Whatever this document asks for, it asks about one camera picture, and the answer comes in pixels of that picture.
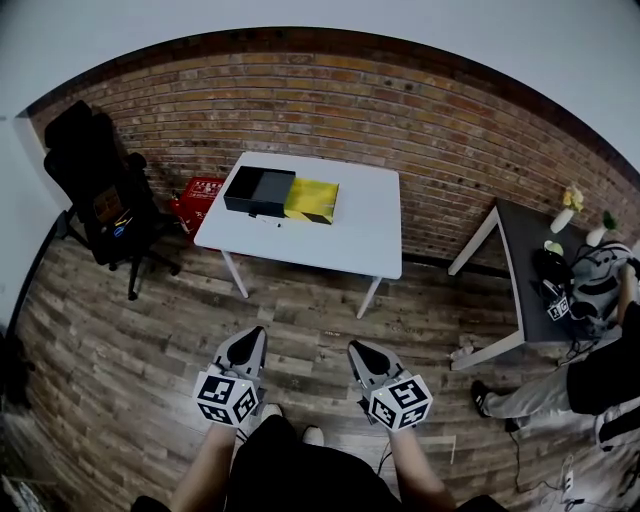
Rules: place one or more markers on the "white vase with yellow flowers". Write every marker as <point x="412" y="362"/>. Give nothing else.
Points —
<point x="567" y="210"/>

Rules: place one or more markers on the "person's right white shoe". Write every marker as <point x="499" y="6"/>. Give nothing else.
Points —
<point x="314" y="435"/>

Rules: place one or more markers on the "person's left white shoe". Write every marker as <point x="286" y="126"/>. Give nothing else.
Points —
<point x="270" y="411"/>

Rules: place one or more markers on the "pale green cup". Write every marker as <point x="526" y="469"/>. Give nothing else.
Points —
<point x="553" y="247"/>

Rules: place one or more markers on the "red fire equipment box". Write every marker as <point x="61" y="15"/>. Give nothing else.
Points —
<point x="202" y="197"/>

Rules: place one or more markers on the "grey patterned bag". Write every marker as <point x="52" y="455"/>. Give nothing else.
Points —
<point x="597" y="280"/>

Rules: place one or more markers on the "red fire extinguisher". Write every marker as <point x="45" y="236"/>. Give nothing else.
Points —
<point x="178" y="210"/>

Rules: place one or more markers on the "white desk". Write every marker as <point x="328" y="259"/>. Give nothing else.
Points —
<point x="345" y="230"/>

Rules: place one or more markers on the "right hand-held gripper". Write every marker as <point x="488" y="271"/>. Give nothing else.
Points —
<point x="400" y="400"/>

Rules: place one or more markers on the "person's left forearm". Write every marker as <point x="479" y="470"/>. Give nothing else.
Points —
<point x="207" y="470"/>

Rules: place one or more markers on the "person's right forearm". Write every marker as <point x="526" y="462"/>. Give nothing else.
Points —
<point x="420" y="470"/>

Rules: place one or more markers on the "person's white shoe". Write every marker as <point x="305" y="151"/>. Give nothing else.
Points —
<point x="314" y="435"/>
<point x="270" y="411"/>

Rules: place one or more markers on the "dark grey side table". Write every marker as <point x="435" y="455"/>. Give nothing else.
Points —
<point x="525" y="260"/>

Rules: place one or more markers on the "spare hand-held gripper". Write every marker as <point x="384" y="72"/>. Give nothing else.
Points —
<point x="554" y="290"/>

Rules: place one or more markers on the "yellow box sleeve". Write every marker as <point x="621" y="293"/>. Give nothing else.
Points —
<point x="312" y="200"/>

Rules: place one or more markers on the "white power strip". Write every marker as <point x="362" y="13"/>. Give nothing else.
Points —
<point x="568" y="477"/>

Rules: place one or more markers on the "person's black clothing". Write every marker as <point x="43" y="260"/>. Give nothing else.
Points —
<point x="305" y="475"/>

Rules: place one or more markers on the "black office chair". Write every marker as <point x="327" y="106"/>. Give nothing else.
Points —
<point x="100" y="190"/>

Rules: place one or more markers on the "white vase with green plant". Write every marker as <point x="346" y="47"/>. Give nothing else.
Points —
<point x="601" y="230"/>

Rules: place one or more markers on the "yellow and blue tool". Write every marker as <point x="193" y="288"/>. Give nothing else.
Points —
<point x="120" y="226"/>

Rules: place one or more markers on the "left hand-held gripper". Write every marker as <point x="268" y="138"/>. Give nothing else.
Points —
<point x="226" y="395"/>

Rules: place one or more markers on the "crumpled white paper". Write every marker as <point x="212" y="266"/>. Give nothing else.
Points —
<point x="462" y="350"/>

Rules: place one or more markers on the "black box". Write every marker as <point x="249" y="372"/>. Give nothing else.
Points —
<point x="250" y="192"/>

